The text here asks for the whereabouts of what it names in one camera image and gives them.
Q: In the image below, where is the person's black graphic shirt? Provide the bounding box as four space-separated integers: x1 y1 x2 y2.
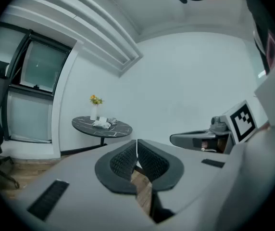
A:
240 0 275 76

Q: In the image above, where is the white ribbed vase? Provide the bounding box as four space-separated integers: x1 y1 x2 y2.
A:
90 104 98 121

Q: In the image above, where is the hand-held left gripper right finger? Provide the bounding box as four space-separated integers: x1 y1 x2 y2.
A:
137 139 185 192

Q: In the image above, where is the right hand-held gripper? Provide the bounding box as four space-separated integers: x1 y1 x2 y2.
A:
170 100 258 155

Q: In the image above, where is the white plastic bag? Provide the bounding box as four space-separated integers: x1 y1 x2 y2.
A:
92 116 112 129

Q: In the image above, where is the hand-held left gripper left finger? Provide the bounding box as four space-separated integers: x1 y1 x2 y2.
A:
94 140 138 194

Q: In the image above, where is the black framed window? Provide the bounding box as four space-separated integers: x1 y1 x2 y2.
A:
6 29 73 144

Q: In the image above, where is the orange yellow flower bouquet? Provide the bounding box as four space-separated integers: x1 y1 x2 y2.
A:
89 94 104 106

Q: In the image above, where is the round black marble table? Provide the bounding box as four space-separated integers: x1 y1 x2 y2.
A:
71 115 133 148

